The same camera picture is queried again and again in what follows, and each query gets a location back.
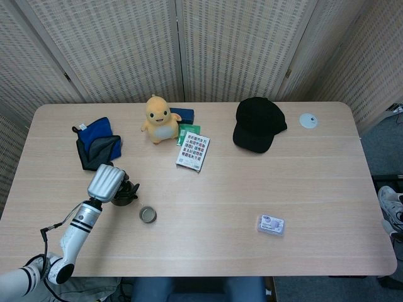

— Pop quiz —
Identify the dark green ceramic cup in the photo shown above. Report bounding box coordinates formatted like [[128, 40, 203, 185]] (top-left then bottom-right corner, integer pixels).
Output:
[[139, 206, 158, 225]]

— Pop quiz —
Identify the white box with picture grid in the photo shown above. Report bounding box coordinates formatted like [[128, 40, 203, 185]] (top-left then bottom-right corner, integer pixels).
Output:
[[175, 131, 211, 172]]

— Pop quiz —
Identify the yellow plush toy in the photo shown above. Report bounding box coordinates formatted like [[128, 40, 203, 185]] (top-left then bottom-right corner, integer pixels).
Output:
[[140, 94, 183, 145]]

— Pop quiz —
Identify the black teapot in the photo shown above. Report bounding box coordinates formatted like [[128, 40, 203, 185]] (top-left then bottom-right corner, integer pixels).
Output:
[[110, 181, 139, 207]]

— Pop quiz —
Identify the blue grey folded cloth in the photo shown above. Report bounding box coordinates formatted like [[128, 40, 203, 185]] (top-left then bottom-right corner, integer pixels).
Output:
[[71, 116, 123, 172]]

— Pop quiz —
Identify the blue seat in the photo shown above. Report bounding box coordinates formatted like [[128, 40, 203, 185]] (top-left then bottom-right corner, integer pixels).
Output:
[[130, 276, 267, 302]]

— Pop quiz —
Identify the round grey cable grommet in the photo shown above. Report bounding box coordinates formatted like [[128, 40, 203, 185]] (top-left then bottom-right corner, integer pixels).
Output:
[[298, 113, 319, 129]]

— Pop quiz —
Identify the woven folding screen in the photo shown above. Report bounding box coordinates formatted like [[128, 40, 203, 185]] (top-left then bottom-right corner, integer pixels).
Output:
[[0, 0, 403, 218]]

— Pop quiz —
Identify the purple clear plastic box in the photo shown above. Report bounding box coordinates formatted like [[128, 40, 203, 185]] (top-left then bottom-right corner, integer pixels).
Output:
[[256, 214, 287, 237]]

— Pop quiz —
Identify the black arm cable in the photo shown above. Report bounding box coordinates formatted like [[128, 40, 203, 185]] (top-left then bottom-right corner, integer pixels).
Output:
[[39, 206, 84, 302]]

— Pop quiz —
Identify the white grey sneaker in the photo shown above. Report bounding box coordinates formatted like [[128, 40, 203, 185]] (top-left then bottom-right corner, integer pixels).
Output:
[[377, 185, 403, 237]]

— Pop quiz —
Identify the black cap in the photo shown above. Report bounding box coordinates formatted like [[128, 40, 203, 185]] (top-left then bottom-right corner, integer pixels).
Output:
[[232, 96, 288, 154]]

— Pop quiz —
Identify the dark blue box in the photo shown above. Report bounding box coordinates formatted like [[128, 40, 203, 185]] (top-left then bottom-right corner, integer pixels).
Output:
[[169, 107, 195, 125]]

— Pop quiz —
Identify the black furniture base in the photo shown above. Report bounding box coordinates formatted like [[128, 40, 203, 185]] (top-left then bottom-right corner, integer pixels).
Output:
[[371, 174, 403, 189]]

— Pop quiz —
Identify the khaki cloth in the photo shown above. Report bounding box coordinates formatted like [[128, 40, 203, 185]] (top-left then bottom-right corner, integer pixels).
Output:
[[31, 276, 122, 302]]

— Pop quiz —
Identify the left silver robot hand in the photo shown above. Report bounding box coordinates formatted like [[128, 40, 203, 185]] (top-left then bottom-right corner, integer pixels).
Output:
[[87, 163, 141, 203]]

